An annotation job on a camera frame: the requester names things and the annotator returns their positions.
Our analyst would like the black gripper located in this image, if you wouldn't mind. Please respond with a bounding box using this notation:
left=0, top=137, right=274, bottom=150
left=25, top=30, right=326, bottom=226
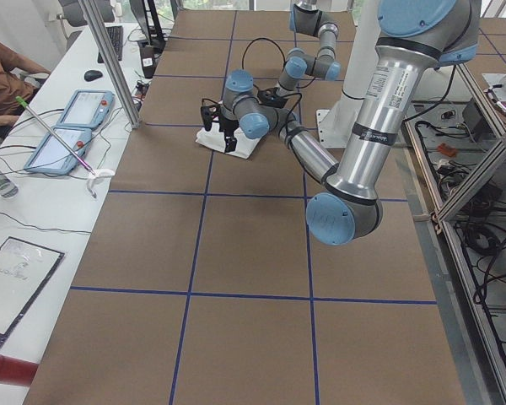
left=218, top=111, right=240, bottom=153

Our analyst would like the white long-sleeve printed shirt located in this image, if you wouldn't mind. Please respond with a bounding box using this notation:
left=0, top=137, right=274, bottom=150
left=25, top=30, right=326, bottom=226
left=196, top=123, right=261, bottom=159

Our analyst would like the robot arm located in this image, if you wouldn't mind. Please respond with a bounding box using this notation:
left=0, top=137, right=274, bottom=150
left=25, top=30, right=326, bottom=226
left=275, top=1, right=341, bottom=97
left=202, top=1, right=481, bottom=246

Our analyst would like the white curved hook tool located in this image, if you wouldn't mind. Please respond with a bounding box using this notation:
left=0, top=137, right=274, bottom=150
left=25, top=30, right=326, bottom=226
left=86, top=169, right=116, bottom=199

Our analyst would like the upper blue teach pendant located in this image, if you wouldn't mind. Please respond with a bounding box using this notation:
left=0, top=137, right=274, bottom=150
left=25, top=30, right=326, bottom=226
left=57, top=89, right=115, bottom=130

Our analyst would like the blue teach pendant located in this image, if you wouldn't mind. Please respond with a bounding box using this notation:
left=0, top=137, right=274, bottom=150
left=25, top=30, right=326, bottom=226
left=57, top=89, right=115, bottom=130
left=24, top=126, right=92, bottom=176

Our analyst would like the black computer mouse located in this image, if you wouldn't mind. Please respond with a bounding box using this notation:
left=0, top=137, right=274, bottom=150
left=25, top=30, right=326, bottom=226
left=83, top=69, right=103, bottom=82

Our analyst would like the black keyboard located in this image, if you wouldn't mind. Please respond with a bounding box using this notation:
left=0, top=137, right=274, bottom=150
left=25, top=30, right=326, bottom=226
left=105, top=25, right=124, bottom=62

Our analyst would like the lower blue teach pendant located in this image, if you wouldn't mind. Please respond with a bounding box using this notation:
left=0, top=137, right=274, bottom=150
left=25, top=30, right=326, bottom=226
left=24, top=126, right=92, bottom=176

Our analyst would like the person in brown shirt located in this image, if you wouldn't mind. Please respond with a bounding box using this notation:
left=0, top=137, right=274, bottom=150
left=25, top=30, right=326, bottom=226
left=0, top=42, right=51, bottom=139

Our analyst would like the black framed document sleeve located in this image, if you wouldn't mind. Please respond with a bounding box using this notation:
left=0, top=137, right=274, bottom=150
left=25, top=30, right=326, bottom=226
left=0, top=236, right=65, bottom=348

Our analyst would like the red cylinder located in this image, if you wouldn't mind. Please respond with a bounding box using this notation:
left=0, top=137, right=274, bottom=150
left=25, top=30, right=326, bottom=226
left=0, top=354, right=39, bottom=386

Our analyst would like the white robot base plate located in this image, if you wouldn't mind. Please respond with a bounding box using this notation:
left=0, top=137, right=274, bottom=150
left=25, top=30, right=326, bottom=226
left=315, top=107, right=351, bottom=149

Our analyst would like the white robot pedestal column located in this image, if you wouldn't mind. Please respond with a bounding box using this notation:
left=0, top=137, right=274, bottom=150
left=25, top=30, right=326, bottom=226
left=332, top=0, right=385, bottom=127

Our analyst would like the grey aluminium frame post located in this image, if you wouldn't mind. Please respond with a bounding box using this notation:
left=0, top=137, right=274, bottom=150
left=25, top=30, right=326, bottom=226
left=78, top=0, right=140, bottom=129

